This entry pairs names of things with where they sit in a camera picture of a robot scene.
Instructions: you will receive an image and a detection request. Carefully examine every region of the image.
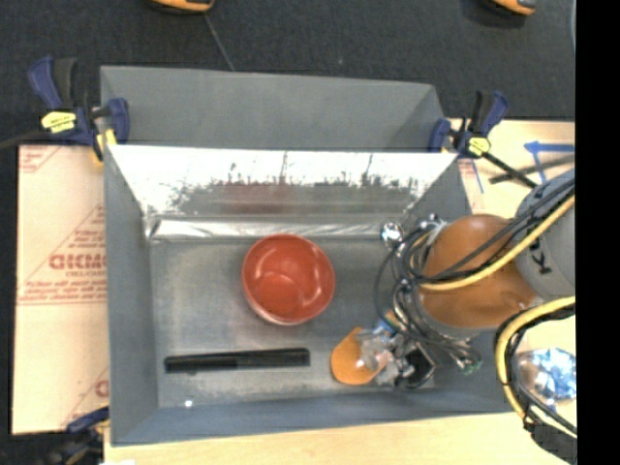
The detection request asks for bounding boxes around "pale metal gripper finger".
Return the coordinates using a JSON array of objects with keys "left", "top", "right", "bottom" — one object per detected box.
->
[
  {"left": 356, "top": 351, "right": 389, "bottom": 372},
  {"left": 356, "top": 332, "right": 385, "bottom": 354}
]

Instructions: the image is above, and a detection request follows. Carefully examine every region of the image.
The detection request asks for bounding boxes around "red bowl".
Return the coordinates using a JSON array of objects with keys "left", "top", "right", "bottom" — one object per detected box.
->
[{"left": 240, "top": 232, "right": 337, "bottom": 327}]

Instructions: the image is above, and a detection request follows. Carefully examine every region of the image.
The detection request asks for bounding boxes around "blue and clear plastic packet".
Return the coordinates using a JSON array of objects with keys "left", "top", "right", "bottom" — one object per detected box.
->
[{"left": 514, "top": 346, "right": 576, "bottom": 414}]

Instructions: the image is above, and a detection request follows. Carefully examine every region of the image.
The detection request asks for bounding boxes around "grey metal bin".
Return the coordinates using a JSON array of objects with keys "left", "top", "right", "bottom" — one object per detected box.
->
[{"left": 99, "top": 65, "right": 515, "bottom": 448}]

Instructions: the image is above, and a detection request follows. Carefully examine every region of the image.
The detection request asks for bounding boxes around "brown cardboard board red print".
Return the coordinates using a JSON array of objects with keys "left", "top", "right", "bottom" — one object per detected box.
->
[{"left": 10, "top": 142, "right": 110, "bottom": 436}]

